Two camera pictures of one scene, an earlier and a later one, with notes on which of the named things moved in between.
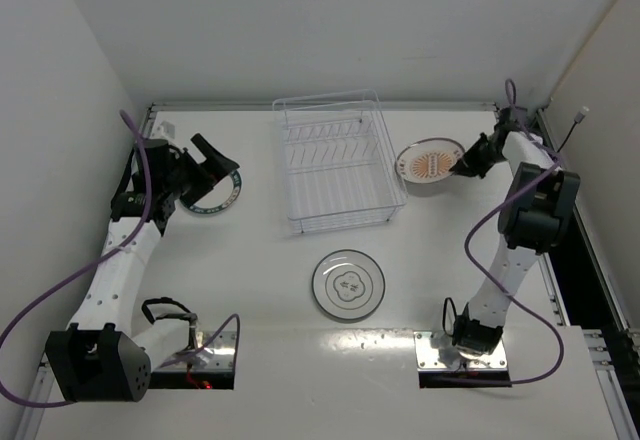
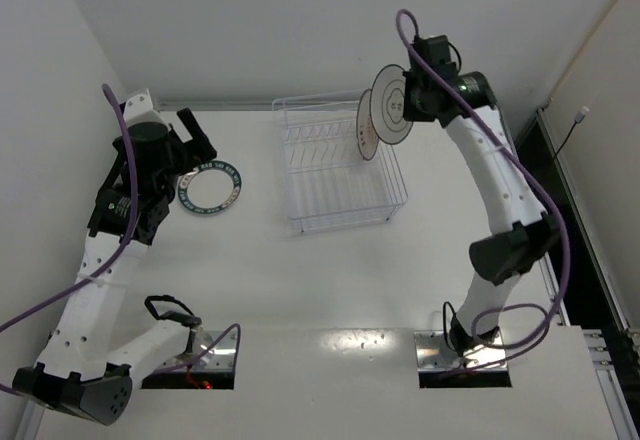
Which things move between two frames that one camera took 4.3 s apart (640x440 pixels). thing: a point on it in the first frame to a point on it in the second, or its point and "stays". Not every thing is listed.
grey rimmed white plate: [348, 284] to [387, 105]
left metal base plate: [218, 356] stays
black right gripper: [478, 155] to [413, 94]
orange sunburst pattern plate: [428, 159] to [367, 138]
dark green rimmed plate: [219, 198] stays
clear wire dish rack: [340, 163] stays
